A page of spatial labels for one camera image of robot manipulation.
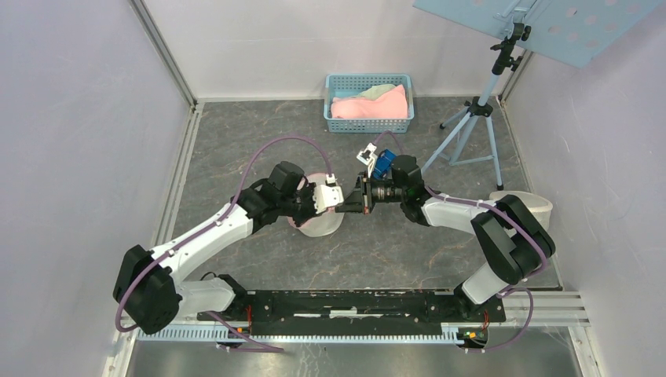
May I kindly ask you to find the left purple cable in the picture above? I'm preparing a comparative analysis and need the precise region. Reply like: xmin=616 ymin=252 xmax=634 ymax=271
xmin=114 ymin=134 xmax=335 ymax=353

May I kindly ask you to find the purple cable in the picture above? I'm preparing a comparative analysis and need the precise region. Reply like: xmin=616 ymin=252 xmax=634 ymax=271
xmin=371 ymin=130 xmax=549 ymax=354
xmin=114 ymin=134 xmax=335 ymax=353

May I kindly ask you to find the blue toy car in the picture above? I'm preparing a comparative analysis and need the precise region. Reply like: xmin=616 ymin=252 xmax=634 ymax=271
xmin=371 ymin=149 xmax=396 ymax=179

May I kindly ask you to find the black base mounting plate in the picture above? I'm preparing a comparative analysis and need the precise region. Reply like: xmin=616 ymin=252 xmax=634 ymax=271
xmin=218 ymin=289 xmax=507 ymax=336

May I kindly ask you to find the blue plastic basket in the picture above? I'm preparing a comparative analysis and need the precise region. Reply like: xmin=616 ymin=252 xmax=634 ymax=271
xmin=324 ymin=74 xmax=415 ymax=134

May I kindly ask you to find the light blue perforated board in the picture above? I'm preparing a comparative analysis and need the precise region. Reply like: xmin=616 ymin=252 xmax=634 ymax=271
xmin=413 ymin=0 xmax=664 ymax=68

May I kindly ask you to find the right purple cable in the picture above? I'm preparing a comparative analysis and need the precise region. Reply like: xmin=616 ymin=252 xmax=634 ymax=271
xmin=371 ymin=130 xmax=549 ymax=354

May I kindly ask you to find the light blue cable rail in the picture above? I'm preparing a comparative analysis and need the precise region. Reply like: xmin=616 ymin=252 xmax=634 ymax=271
xmin=137 ymin=324 xmax=464 ymax=346

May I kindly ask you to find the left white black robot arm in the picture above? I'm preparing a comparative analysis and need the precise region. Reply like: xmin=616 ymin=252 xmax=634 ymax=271
xmin=112 ymin=161 xmax=326 ymax=335

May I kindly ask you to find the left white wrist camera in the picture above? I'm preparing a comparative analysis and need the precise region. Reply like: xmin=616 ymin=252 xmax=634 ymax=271
xmin=309 ymin=173 xmax=344 ymax=215

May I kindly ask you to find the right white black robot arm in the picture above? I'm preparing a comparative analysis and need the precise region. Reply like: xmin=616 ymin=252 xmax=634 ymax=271
xmin=336 ymin=155 xmax=556 ymax=320

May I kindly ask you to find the blue tripod stand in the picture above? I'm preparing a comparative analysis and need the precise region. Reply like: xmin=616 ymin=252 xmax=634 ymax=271
xmin=421 ymin=23 xmax=532 ymax=191

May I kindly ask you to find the pink cloth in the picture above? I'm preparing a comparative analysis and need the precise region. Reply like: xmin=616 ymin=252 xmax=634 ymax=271
xmin=330 ymin=85 xmax=409 ymax=119

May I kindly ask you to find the light green cloth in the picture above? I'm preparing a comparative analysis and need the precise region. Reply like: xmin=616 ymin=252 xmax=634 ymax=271
xmin=356 ymin=84 xmax=396 ymax=101

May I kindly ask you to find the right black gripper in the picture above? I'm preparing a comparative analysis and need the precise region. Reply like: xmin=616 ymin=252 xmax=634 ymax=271
xmin=335 ymin=171 xmax=406 ymax=215

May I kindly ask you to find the white round tub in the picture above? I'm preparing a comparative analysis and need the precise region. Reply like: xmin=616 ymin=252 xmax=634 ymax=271
xmin=489 ymin=190 xmax=554 ymax=230

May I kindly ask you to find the white mesh laundry bag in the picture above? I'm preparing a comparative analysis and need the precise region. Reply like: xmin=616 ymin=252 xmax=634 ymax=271
xmin=287 ymin=173 xmax=344 ymax=238

